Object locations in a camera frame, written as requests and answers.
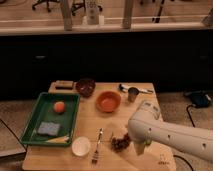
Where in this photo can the yellow wedge in tray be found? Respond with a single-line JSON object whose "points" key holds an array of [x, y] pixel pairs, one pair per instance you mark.
{"points": [[62, 139]]}

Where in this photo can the metal cup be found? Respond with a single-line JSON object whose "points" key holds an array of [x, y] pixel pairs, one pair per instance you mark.
{"points": [[132, 94]]}

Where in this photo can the green plastic tray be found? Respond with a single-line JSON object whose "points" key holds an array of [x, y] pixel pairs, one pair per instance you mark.
{"points": [[43, 112]]}

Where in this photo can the orange-red bowl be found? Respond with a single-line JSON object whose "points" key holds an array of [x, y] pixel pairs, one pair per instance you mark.
{"points": [[108, 101]]}

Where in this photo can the metal fork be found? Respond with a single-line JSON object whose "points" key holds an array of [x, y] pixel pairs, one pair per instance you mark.
{"points": [[96, 152]]}

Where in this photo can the dark blue device on floor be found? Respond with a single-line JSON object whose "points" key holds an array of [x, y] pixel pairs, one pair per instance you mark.
{"points": [[199, 99]]}

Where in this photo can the brown wooden block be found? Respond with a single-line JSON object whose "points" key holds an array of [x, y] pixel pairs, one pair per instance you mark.
{"points": [[61, 84]]}

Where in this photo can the white small bowl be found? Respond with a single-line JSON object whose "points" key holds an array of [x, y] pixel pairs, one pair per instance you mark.
{"points": [[81, 146]]}

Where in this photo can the black white handled utensil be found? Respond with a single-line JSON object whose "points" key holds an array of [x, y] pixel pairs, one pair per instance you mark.
{"points": [[126, 88]]}

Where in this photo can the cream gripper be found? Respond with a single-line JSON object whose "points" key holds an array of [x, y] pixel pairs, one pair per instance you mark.
{"points": [[140, 146]]}

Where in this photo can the blue sponge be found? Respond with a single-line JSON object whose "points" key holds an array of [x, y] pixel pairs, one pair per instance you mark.
{"points": [[49, 128]]}

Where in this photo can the dark maroon bowl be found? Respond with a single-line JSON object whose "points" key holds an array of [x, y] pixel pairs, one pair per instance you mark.
{"points": [[85, 87]]}

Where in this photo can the dark grape bunch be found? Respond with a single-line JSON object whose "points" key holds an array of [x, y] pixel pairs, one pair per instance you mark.
{"points": [[120, 144]]}

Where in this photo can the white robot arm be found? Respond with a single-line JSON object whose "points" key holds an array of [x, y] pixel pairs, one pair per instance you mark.
{"points": [[145, 124]]}

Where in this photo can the orange fruit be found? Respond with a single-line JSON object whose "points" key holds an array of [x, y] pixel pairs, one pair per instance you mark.
{"points": [[59, 107]]}

